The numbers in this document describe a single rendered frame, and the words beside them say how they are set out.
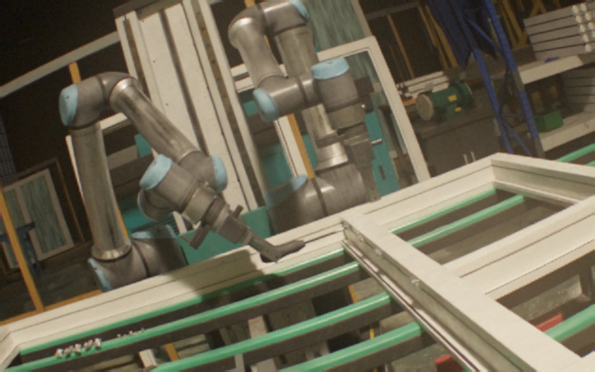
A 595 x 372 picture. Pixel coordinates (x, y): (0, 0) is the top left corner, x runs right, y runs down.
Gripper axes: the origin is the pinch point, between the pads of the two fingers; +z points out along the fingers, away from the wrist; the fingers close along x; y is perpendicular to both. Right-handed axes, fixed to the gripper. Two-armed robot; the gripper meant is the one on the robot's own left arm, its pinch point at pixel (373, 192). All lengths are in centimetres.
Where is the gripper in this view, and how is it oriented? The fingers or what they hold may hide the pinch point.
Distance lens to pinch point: 203.4
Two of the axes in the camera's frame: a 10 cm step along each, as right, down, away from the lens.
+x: -1.1, -0.8, 9.9
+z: 3.3, 9.4, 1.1
